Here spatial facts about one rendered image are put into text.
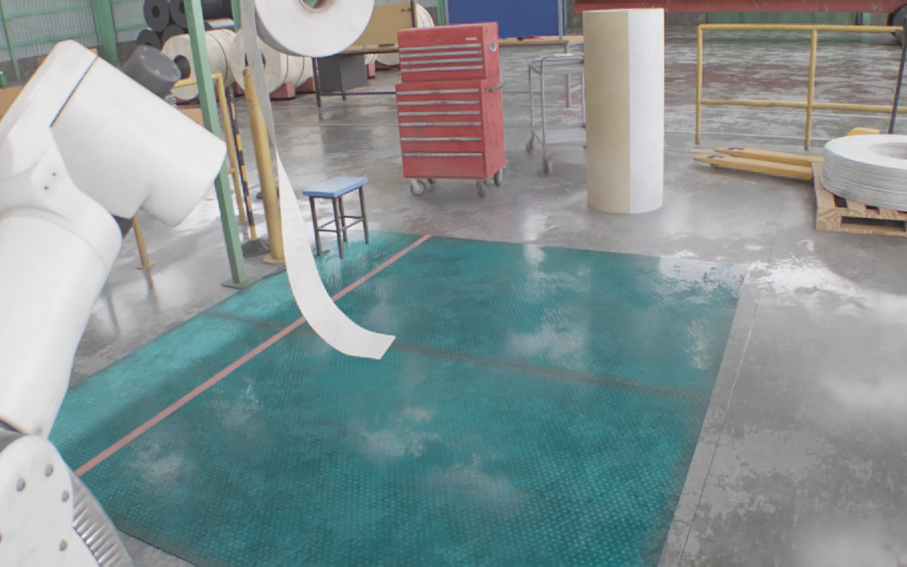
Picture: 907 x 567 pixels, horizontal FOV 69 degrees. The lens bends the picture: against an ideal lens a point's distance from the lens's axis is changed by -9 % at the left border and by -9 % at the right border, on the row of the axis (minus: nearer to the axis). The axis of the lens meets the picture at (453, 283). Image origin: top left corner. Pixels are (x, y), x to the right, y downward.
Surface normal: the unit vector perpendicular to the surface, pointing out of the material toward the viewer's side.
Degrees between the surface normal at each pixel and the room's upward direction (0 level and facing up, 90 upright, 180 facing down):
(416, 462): 0
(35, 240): 41
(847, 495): 0
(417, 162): 90
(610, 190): 90
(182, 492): 0
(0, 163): 74
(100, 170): 108
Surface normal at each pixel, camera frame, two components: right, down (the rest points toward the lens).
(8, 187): -0.22, 0.11
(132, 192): 0.14, 0.63
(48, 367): 0.98, -0.08
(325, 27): 0.60, 0.26
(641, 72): 0.20, 0.36
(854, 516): -0.07, -0.92
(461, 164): -0.36, 0.38
